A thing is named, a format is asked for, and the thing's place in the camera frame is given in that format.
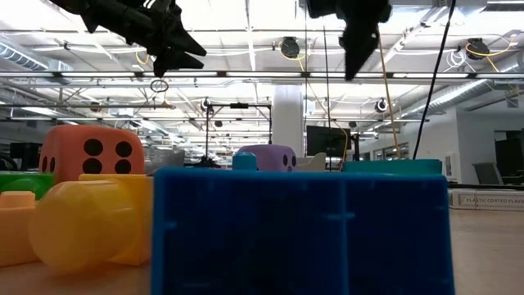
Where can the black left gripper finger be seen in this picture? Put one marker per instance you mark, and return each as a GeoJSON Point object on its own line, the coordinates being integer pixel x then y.
{"type": "Point", "coordinates": [184, 64]}
{"type": "Point", "coordinates": [190, 47]}

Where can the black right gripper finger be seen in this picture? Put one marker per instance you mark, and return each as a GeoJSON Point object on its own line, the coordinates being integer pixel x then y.
{"type": "Point", "coordinates": [369, 39]}
{"type": "Point", "coordinates": [353, 45]}

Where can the orange foam dice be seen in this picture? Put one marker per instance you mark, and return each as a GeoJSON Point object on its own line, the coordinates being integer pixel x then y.
{"type": "Point", "coordinates": [65, 143]}

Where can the big green two-stud block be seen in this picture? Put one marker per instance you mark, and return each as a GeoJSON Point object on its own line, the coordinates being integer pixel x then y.
{"type": "Point", "coordinates": [24, 180]}

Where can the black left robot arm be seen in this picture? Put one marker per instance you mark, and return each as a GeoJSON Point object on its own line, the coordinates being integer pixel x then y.
{"type": "Point", "coordinates": [106, 16]}

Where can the black monitor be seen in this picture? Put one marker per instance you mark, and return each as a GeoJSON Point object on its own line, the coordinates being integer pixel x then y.
{"type": "Point", "coordinates": [24, 155]}
{"type": "Point", "coordinates": [327, 141]}

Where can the smoky translucent plastic bin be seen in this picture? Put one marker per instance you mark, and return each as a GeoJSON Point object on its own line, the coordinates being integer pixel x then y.
{"type": "Point", "coordinates": [163, 162]}

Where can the light blue stud block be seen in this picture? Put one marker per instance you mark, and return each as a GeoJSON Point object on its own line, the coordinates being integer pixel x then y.
{"type": "Point", "coordinates": [244, 162]}

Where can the purple foam dice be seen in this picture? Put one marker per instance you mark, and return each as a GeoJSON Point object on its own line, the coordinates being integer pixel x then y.
{"type": "Point", "coordinates": [266, 155]}

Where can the light grey plastic bin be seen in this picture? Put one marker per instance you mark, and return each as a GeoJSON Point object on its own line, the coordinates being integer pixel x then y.
{"type": "Point", "coordinates": [313, 163]}

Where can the teal plastic bin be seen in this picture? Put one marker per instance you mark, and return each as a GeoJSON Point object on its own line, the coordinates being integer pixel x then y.
{"type": "Point", "coordinates": [393, 166]}

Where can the grey office chair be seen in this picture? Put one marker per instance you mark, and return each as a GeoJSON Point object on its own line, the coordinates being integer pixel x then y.
{"type": "Point", "coordinates": [487, 174]}

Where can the yellow stud block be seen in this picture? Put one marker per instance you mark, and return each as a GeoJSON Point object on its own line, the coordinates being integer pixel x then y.
{"type": "Point", "coordinates": [82, 221]}

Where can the big blue two-stud block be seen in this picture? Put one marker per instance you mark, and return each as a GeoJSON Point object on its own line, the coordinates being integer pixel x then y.
{"type": "Point", "coordinates": [303, 233]}

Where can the yellow flat studded brick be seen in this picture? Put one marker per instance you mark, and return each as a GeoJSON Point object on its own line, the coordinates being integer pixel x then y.
{"type": "Point", "coordinates": [14, 233]}

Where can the black background rig frame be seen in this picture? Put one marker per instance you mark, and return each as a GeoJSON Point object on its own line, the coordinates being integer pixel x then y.
{"type": "Point", "coordinates": [239, 105]}

